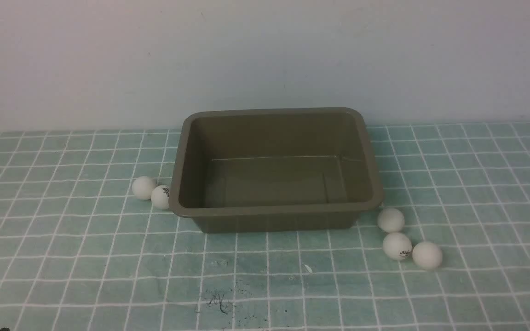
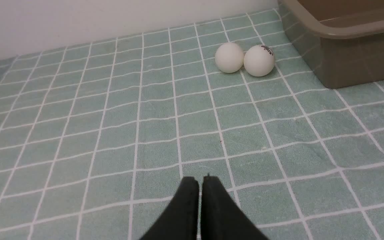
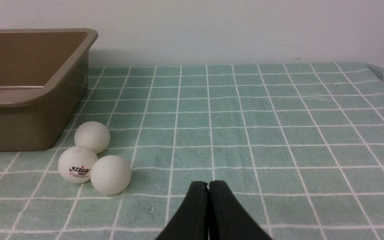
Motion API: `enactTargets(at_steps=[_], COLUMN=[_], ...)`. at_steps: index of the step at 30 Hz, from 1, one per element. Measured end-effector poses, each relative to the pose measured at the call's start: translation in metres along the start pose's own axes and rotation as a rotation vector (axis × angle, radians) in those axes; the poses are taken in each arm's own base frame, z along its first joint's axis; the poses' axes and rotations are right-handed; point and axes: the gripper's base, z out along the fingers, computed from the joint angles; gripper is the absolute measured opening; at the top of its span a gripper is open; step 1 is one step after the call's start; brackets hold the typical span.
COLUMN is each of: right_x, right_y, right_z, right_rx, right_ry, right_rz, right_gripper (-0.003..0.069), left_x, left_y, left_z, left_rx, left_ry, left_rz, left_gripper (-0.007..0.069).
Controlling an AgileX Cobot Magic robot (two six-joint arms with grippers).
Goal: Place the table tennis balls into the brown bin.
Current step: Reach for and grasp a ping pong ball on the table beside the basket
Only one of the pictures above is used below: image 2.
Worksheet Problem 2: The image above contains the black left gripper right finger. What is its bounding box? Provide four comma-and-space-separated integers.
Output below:
201, 176, 268, 240

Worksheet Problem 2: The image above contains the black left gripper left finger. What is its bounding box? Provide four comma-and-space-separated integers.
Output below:
140, 176, 199, 240

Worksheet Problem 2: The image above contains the plain white table-tennis ball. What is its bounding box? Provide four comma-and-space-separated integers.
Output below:
215, 42, 244, 73

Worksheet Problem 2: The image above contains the white table-tennis ball with logo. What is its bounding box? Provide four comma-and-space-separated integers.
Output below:
244, 45, 275, 77

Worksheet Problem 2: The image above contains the olive plastic bin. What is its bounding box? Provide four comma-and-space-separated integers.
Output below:
278, 0, 384, 89

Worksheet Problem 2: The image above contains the green checked tablecloth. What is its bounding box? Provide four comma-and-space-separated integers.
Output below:
0, 8, 384, 240

